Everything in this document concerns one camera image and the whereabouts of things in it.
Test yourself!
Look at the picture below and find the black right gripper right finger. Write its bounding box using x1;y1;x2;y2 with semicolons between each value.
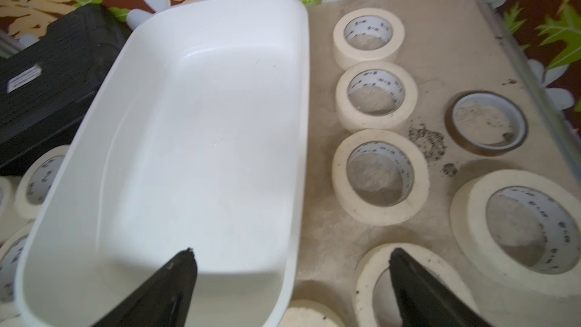
390;248;490;327

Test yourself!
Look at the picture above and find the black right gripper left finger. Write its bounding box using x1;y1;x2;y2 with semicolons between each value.
95;248;198;327

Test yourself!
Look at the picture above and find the cream tape roll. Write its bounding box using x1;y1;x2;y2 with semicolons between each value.
331;130;430;226
1;176;25;244
332;8;405;70
335;61;419;133
449;170;580;298
278;300;346;327
15;145;69;220
353;243;480;326
1;223;33;322

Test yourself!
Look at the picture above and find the white plastic storage box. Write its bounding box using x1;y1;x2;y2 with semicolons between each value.
15;0;310;326

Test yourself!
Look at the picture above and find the black plastic tool case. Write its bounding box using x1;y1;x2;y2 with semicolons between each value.
1;5;130;176

